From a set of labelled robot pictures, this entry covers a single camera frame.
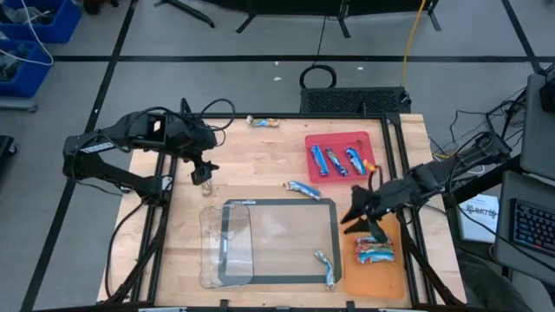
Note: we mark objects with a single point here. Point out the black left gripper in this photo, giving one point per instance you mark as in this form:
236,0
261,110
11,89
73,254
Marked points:
191,136

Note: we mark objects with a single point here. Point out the clear mat with black border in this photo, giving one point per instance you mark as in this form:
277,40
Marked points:
286,242

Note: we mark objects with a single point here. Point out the blue green granola bar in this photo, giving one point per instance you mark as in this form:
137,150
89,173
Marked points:
303,189

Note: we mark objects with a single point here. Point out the black aluminium frame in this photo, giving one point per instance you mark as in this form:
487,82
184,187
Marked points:
277,115

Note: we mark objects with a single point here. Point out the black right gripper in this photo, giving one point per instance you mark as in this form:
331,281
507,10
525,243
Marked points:
392,195

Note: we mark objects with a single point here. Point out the red white granola bar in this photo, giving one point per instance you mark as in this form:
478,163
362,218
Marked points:
375,258

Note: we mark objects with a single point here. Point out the crumpled blue granola bar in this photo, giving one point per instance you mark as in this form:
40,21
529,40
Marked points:
327,271

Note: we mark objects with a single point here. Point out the small orange-brown scrap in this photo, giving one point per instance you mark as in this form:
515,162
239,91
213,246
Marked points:
369,164

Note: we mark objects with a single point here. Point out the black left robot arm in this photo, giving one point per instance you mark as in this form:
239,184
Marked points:
112,173

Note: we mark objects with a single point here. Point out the black partition screen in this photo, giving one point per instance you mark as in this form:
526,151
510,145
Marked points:
303,6

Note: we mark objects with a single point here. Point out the blue plastic storage bin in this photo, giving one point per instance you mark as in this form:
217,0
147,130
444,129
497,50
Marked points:
65,26
34,73

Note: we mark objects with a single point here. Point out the black perforated computer case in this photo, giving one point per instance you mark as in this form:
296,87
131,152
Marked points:
338,100

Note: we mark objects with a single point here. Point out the white printed booklet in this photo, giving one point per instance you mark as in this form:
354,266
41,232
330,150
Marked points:
477,225

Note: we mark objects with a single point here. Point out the person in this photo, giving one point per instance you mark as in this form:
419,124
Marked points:
490,290

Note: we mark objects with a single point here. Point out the black floor object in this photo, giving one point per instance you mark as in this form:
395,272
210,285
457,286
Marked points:
5,149

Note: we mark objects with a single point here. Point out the clear plastic bin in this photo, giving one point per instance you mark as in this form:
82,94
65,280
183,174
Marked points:
208,264

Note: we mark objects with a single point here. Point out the black keyboard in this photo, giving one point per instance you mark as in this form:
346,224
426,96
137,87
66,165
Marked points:
533,225

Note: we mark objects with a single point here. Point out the translucent red plastic bin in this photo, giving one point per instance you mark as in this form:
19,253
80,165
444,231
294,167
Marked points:
334,143

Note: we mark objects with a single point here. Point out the black tripod stand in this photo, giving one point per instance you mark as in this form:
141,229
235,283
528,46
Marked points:
491,125

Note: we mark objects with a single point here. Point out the translucent orange plastic bin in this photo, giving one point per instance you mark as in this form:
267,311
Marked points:
373,281

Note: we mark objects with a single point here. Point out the blue granola bar orange print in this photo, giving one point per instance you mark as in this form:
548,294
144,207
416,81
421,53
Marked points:
264,122

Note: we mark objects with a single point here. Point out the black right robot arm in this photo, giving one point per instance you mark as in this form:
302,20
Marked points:
455,167

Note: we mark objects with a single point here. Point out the grey desk top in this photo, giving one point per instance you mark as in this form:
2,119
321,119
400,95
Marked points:
505,242
537,138

